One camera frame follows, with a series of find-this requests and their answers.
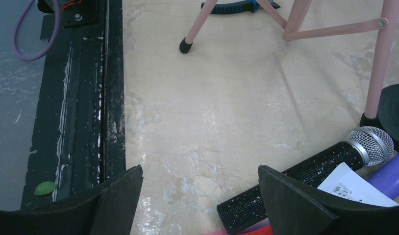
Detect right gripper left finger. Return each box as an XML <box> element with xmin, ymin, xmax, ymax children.
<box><xmin>0</xmin><ymin>165</ymin><xmax>143</xmax><ymax>235</ymax></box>

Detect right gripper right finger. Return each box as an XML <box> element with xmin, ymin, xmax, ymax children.
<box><xmin>258</xmin><ymin>165</ymin><xmax>399</xmax><ymax>235</ymax></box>

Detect red sheet music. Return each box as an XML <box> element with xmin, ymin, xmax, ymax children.
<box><xmin>240</xmin><ymin>225</ymin><xmax>273</xmax><ymax>235</ymax></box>

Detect white sheet music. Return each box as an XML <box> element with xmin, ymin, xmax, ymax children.
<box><xmin>317</xmin><ymin>163</ymin><xmax>398</xmax><ymax>207</ymax></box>

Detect silver condenser microphone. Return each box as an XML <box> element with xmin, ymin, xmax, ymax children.
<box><xmin>217</xmin><ymin>126</ymin><xmax>395</xmax><ymax>235</ymax></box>

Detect purple microphone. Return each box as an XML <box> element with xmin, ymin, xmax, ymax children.
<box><xmin>368</xmin><ymin>153</ymin><xmax>399</xmax><ymax>199</ymax></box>

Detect pink music stand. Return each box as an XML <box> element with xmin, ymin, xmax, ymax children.
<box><xmin>179</xmin><ymin>0</ymin><xmax>399</xmax><ymax>127</ymax></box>

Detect black round-base mic stand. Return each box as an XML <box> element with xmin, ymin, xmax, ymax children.
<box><xmin>377</xmin><ymin>84</ymin><xmax>399</xmax><ymax>151</ymax></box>

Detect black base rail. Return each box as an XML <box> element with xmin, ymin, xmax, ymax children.
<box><xmin>21</xmin><ymin>0</ymin><xmax>125</xmax><ymax>211</ymax></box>

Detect blue-handled pliers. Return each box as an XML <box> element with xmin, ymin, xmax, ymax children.
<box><xmin>200</xmin><ymin>0</ymin><xmax>281</xmax><ymax>15</ymax></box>

